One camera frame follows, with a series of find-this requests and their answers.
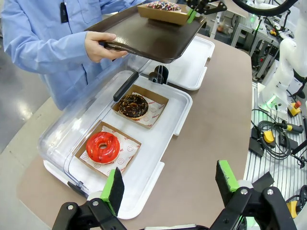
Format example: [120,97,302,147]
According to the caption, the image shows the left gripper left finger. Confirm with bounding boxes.
[51,166,128,230]

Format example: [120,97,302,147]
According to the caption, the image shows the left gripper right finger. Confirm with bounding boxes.
[208,159,298,230]

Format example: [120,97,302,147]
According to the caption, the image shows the cardboard donut box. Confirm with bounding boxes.
[112,84,169,130]
[74,121,142,178]
[137,3,190,26]

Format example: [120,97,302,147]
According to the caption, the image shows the chocolate donut rainbow sprinkles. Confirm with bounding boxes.
[146,0,182,12]

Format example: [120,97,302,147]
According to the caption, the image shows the black serving tray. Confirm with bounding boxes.
[85,0,207,64]

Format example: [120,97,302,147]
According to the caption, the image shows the person's left forearm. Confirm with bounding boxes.
[99,0,154,10]

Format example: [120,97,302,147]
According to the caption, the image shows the person's right forearm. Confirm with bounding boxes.
[2,23,90,74]

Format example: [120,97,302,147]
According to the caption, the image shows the red glazed donut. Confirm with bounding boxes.
[85,131,120,164]

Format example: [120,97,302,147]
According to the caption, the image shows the chocolate donut with nuts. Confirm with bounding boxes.
[118,94,149,120]

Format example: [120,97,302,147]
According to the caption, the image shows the person in blue shirt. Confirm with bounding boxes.
[0,0,155,111]

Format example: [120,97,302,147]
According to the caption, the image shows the person's right hand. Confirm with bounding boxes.
[84,31,128,63]

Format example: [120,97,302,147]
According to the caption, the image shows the white smile print paper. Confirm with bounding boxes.
[80,126,141,177]
[130,92,166,129]

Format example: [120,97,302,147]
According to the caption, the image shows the black box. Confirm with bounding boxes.
[248,138,266,158]

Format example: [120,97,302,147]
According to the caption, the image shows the white display tray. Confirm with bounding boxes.
[43,69,193,220]
[128,35,216,91]

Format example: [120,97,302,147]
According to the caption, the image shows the yellow emergency stop button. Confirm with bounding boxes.
[287,100,302,118]

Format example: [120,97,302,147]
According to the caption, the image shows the black clip-on badge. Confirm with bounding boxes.
[60,2,69,24]

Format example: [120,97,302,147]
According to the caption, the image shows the aluminium frame rack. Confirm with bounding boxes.
[211,9,281,80]

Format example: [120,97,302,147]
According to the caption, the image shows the yellow black enabling switch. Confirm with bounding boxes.
[262,130,275,144]

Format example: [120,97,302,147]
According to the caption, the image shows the clear display lid black handle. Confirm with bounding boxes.
[37,51,170,198]
[127,54,159,83]

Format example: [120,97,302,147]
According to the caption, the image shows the black cable conduit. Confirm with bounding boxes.
[232,0,292,17]

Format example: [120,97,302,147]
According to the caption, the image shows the black cable bundle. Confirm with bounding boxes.
[251,109,300,159]

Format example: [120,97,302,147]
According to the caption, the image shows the black yellow handle device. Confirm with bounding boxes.
[284,123,304,134]

